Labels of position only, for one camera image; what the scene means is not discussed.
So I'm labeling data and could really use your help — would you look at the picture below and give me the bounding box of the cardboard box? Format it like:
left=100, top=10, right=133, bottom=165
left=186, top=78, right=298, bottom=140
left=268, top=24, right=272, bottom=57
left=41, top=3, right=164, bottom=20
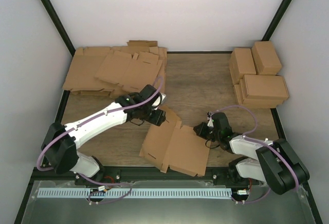
left=139, top=105, right=210, bottom=177

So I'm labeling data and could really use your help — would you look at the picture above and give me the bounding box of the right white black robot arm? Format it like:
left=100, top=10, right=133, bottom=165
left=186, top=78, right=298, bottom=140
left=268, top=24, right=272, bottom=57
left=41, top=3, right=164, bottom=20
left=193, top=113, right=310, bottom=195

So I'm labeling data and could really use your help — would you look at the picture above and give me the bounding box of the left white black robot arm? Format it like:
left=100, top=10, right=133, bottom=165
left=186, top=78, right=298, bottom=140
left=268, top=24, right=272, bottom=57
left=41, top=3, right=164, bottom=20
left=41, top=85, right=167, bottom=185

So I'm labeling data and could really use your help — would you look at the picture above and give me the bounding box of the folded box front bottom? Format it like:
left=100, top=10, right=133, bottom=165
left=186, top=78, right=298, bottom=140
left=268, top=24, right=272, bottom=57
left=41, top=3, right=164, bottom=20
left=233, top=84, right=283, bottom=108

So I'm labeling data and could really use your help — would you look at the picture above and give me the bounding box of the folded box front top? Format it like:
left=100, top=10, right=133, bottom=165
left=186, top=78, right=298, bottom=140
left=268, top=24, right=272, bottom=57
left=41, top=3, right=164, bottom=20
left=239, top=74, right=289, bottom=101

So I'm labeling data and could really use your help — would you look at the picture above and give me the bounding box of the folded box back middle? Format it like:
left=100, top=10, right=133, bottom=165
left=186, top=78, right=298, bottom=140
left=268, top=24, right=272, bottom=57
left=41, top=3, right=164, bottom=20
left=229, top=48, right=257, bottom=85

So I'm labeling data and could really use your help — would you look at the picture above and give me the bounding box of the folded box back right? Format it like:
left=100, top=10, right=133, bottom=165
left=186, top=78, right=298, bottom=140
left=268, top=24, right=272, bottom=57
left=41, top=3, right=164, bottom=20
left=251, top=41, right=282, bottom=76

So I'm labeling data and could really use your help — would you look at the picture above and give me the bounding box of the stack of flat cardboard sheets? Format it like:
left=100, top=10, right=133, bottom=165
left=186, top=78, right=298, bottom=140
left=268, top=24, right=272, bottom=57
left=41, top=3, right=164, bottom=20
left=63, top=40, right=167, bottom=97

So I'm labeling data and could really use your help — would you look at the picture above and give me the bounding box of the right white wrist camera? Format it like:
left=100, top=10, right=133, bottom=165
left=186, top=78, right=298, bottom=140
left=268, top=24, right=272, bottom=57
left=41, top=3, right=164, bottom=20
left=207, top=112, right=214, bottom=128

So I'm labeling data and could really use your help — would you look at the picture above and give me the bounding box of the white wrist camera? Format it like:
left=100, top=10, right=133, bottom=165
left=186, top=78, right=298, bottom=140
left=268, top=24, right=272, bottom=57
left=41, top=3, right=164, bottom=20
left=207, top=112, right=214, bottom=128
left=152, top=92, right=167, bottom=110

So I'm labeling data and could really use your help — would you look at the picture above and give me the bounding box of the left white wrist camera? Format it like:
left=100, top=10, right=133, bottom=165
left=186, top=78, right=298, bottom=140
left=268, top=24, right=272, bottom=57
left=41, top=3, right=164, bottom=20
left=152, top=92, right=167, bottom=110

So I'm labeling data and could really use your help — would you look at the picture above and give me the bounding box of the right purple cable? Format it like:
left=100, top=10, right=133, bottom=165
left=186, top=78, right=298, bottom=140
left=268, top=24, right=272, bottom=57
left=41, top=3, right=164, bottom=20
left=209, top=105, right=301, bottom=205

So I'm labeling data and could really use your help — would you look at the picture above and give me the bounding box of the purple cable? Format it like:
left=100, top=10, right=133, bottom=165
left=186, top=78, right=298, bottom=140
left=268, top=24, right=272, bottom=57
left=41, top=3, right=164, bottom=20
left=37, top=76, right=165, bottom=207
left=209, top=105, right=301, bottom=205

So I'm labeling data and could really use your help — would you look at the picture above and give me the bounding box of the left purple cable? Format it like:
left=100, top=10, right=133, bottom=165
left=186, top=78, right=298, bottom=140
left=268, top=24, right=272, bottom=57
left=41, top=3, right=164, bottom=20
left=37, top=76, right=165, bottom=207

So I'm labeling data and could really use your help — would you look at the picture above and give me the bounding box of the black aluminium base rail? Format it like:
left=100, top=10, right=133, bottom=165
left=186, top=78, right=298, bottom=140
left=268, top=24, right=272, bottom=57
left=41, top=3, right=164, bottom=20
left=31, top=166, right=259, bottom=188

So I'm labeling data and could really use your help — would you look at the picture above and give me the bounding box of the light blue slotted cable duct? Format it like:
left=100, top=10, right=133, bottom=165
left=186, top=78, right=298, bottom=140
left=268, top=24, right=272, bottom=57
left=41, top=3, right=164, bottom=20
left=37, top=188, right=232, bottom=199

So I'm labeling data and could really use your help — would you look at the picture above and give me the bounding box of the right black frame post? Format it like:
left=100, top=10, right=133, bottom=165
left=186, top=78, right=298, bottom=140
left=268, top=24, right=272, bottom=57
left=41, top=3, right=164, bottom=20
left=261, top=0, right=293, bottom=41

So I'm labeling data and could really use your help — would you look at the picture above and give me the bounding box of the black frame post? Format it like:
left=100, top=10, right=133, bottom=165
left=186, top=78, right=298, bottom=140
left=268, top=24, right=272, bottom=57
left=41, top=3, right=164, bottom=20
left=261, top=0, right=293, bottom=41
left=40, top=0, right=75, bottom=57

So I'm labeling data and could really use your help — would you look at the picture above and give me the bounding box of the left black frame post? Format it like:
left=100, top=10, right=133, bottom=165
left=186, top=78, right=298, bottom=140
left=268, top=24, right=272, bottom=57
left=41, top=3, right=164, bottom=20
left=40, top=0, right=75, bottom=57

